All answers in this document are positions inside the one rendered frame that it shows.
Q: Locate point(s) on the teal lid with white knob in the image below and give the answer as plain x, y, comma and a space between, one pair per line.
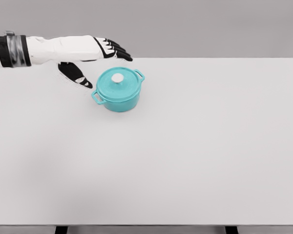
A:
118, 85

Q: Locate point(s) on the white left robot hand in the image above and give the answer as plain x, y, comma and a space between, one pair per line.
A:
81, 48

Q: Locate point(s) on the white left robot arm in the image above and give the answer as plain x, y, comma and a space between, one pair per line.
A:
14, 51

